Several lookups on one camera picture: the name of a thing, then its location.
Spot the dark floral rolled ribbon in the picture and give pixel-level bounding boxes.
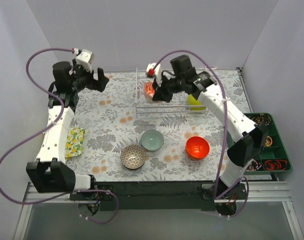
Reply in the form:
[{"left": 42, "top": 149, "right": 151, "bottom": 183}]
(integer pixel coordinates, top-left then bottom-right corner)
[{"left": 246, "top": 160, "right": 262, "bottom": 172}]

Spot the yellow rolled ribbon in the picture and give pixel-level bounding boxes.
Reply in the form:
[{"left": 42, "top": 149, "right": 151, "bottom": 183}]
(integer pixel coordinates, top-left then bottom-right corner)
[{"left": 265, "top": 136, "right": 273, "bottom": 147}]

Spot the grey geometric patterned bowl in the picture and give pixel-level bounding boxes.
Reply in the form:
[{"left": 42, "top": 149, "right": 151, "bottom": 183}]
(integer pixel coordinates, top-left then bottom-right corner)
[{"left": 120, "top": 144, "right": 146, "bottom": 170}]

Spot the pale green celadon bowl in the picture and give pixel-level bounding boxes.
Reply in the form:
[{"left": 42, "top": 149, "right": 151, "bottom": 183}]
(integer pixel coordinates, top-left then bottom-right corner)
[{"left": 140, "top": 130, "right": 164, "bottom": 152}]

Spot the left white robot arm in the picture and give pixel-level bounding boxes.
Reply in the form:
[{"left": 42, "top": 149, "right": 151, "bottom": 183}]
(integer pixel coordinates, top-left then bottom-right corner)
[{"left": 26, "top": 60, "right": 109, "bottom": 200}]

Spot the white wire dish rack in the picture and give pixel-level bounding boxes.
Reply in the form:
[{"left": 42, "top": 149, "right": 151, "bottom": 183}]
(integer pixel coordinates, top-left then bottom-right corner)
[{"left": 134, "top": 70, "right": 209, "bottom": 116}]

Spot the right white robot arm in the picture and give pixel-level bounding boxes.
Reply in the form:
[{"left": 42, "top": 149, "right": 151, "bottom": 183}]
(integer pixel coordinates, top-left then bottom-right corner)
[{"left": 146, "top": 52, "right": 268, "bottom": 199}]

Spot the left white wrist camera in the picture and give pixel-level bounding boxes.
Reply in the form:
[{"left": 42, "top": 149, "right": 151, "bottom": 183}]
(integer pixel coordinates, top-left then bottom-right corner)
[{"left": 75, "top": 49, "right": 94, "bottom": 73}]

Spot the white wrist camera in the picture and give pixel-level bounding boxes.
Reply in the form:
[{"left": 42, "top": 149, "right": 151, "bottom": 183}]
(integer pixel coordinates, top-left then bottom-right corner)
[
  {"left": 75, "top": 49, "right": 94, "bottom": 73},
  {"left": 146, "top": 62, "right": 163, "bottom": 87}
]

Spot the red white floral bowl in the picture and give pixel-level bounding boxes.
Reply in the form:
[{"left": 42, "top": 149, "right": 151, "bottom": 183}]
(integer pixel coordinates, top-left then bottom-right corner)
[{"left": 143, "top": 81, "right": 155, "bottom": 103}]

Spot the lemon print folded cloth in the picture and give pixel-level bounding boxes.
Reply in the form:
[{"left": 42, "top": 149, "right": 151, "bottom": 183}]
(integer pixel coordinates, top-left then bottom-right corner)
[{"left": 65, "top": 127, "right": 85, "bottom": 159}]

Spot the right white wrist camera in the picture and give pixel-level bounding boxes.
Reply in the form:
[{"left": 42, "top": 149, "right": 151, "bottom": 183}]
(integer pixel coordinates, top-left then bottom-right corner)
[{"left": 146, "top": 62, "right": 163, "bottom": 87}]

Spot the lime green bowl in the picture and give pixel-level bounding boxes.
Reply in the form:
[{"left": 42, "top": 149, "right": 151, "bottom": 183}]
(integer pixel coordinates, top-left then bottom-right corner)
[{"left": 187, "top": 94, "right": 206, "bottom": 111}]

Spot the green compartment tray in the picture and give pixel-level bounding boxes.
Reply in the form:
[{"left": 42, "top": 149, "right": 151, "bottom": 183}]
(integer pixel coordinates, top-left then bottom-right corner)
[{"left": 224, "top": 113, "right": 292, "bottom": 175}]

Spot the orange red bowl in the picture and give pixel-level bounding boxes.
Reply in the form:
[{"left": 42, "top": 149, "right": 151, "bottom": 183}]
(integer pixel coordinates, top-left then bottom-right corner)
[{"left": 185, "top": 136, "right": 210, "bottom": 160}]

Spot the aluminium front rail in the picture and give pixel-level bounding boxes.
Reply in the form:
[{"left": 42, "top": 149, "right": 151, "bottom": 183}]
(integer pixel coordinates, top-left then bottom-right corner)
[{"left": 24, "top": 181, "right": 293, "bottom": 202}]

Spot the floral patterned table mat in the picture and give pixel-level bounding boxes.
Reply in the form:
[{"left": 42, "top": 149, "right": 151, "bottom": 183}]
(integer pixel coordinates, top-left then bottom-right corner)
[{"left": 41, "top": 69, "right": 254, "bottom": 182}]

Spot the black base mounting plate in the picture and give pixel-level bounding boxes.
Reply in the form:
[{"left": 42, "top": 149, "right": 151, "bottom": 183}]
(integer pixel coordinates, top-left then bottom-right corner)
[{"left": 69, "top": 180, "right": 249, "bottom": 211}]

